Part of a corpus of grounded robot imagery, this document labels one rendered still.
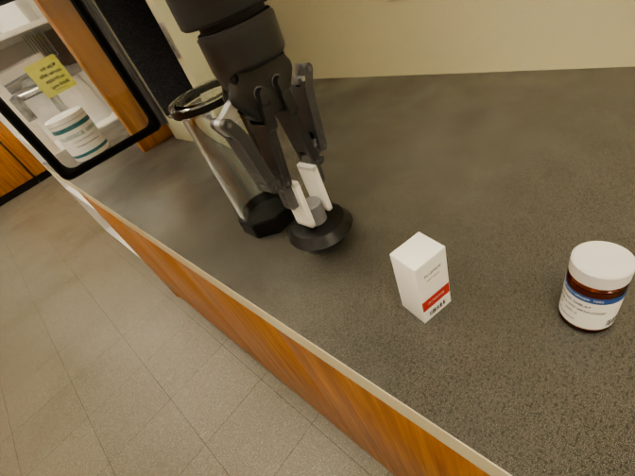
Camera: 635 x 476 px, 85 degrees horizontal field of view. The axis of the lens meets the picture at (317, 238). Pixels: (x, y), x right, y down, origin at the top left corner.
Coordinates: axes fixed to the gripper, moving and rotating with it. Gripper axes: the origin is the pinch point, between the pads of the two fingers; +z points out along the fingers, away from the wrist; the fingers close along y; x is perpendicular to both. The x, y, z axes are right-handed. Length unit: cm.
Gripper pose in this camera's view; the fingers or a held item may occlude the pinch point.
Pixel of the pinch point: (306, 195)
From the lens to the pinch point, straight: 44.3
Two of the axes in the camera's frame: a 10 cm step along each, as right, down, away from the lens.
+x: 7.2, 2.7, -6.4
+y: -6.2, 6.6, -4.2
